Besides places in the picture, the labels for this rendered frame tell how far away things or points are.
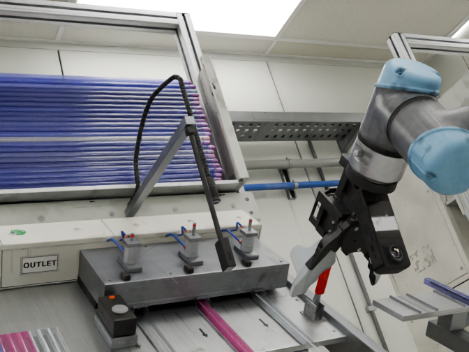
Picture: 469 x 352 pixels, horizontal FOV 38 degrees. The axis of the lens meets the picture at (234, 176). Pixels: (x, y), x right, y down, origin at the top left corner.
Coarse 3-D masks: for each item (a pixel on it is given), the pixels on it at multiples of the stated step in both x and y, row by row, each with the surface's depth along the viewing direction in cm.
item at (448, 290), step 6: (426, 282) 126; (432, 282) 124; (438, 282) 125; (438, 288) 123; (444, 288) 122; (450, 288) 122; (450, 294) 121; (456, 294) 120; (462, 294) 120; (462, 300) 119; (468, 300) 118
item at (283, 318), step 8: (256, 296) 118; (264, 296) 118; (264, 304) 116; (272, 304) 116; (272, 312) 114; (280, 312) 113; (280, 320) 112; (288, 320) 111; (288, 328) 110; (296, 328) 109; (296, 336) 108; (304, 336) 107; (304, 344) 106; (312, 344) 104
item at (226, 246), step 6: (222, 240) 97; (228, 240) 98; (216, 246) 98; (222, 246) 97; (228, 246) 97; (222, 252) 97; (228, 252) 97; (222, 258) 97; (228, 258) 96; (222, 264) 97; (228, 264) 96; (234, 264) 96; (222, 270) 97; (228, 270) 97
